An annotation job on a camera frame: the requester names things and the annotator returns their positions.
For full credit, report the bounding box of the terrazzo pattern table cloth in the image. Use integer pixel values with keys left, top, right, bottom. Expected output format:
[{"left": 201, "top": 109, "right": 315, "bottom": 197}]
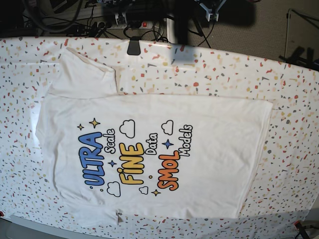
[{"left": 0, "top": 37, "right": 319, "bottom": 239}]

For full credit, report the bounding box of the black table clamp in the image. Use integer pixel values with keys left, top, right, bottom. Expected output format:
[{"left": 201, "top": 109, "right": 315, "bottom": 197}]
[{"left": 127, "top": 36, "right": 141, "bottom": 56}]

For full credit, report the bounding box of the white printed T-shirt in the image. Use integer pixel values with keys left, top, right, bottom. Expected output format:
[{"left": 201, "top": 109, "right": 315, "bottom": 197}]
[{"left": 36, "top": 48, "right": 273, "bottom": 226}]

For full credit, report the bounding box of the white power strip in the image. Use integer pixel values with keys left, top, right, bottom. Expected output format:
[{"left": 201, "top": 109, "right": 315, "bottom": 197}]
[{"left": 94, "top": 21, "right": 155, "bottom": 30}]

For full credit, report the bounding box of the red clamp right corner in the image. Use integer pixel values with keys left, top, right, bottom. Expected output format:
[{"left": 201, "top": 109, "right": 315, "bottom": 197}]
[{"left": 294, "top": 221, "right": 303, "bottom": 231}]

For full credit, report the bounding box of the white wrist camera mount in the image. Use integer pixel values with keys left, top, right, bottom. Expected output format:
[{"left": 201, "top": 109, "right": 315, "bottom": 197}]
[{"left": 195, "top": 0, "right": 227, "bottom": 22}]

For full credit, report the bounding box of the black metal stand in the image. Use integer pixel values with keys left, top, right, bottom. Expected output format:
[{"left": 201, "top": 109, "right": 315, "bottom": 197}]
[{"left": 279, "top": 8, "right": 319, "bottom": 71}]

